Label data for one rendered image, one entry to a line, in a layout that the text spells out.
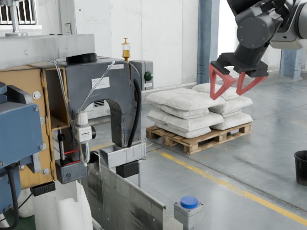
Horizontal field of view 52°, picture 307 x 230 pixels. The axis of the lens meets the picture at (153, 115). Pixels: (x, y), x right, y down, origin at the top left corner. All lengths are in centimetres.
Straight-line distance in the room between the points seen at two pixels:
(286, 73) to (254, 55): 879
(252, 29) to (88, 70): 47
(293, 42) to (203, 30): 599
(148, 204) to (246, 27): 97
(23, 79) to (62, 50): 12
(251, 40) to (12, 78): 55
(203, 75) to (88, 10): 315
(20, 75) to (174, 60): 569
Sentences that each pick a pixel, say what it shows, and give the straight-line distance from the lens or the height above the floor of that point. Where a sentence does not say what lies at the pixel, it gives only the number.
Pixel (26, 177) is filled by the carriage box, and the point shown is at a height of 106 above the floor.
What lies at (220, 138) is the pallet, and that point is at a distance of 404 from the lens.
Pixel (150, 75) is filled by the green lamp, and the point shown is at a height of 129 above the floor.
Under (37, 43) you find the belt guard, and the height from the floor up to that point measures 140.
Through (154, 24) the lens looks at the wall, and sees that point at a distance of 606.
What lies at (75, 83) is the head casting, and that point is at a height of 129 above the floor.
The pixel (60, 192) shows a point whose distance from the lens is 130.
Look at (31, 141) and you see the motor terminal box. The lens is 60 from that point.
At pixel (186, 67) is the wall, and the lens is 665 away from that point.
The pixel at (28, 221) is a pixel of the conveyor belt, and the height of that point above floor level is 38.
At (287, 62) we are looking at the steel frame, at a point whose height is 43.
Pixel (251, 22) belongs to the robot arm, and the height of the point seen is 144.
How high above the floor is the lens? 143
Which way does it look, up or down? 16 degrees down
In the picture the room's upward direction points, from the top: 1 degrees counter-clockwise
